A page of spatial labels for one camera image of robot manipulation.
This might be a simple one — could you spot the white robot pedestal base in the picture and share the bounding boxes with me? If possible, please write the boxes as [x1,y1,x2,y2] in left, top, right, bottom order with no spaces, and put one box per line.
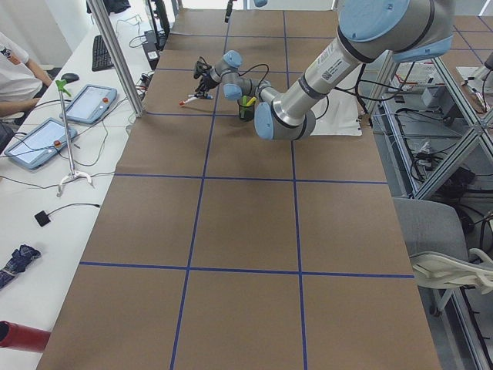
[311,90,362,136]

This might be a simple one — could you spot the near blue teach pendant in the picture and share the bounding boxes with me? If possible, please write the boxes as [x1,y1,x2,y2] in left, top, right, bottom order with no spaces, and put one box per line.
[5,118,67,170]

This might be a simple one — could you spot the seated person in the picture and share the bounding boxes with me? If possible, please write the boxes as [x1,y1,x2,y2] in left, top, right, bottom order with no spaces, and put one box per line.
[1,33,52,126]

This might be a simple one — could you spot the red cylinder bottle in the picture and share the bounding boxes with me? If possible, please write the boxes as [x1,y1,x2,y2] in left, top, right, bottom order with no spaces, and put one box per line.
[1,321,51,353]

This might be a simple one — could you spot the white red-capped marker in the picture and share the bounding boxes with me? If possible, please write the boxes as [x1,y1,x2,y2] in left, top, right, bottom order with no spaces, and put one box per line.
[179,95,202,106]

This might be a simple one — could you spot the small black puck device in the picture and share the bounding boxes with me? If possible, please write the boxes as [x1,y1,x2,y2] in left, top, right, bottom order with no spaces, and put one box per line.
[34,210,51,227]

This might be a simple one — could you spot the black computer mouse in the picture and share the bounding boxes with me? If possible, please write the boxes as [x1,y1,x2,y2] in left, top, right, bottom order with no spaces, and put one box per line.
[61,72,79,83]

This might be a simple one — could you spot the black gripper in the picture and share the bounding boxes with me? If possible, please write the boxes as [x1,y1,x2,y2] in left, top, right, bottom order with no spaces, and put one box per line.
[194,0,233,97]

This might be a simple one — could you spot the yellow marker pen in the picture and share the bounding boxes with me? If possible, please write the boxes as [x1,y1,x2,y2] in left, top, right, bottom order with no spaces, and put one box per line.
[246,97,257,106]

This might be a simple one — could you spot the blue teach pendant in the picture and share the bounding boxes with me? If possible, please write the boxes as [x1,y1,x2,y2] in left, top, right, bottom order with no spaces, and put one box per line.
[65,84,117,125]
[5,118,67,170]

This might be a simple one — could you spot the camera black cable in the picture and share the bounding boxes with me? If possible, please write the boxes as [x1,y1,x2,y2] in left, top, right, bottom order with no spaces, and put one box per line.
[234,64,270,84]

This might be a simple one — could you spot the grey office chair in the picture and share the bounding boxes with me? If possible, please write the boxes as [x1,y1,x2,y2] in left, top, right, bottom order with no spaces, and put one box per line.
[393,197,492,317]

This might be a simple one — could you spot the black mesh pen cup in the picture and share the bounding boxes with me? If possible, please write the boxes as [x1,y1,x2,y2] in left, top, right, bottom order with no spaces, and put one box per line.
[237,96,255,122]

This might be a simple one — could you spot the black keyboard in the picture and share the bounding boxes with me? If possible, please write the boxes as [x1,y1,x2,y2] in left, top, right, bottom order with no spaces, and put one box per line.
[92,35,113,72]

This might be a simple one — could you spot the green-handled reacher grabber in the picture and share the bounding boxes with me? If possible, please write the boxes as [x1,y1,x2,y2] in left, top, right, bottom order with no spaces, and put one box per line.
[55,78,93,197]

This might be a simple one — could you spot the aluminium frame post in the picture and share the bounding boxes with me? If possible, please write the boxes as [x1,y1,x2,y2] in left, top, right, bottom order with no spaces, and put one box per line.
[87,0,144,118]

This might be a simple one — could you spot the far blue teach pendant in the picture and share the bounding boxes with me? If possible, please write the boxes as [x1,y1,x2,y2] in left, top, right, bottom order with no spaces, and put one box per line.
[65,84,117,125]

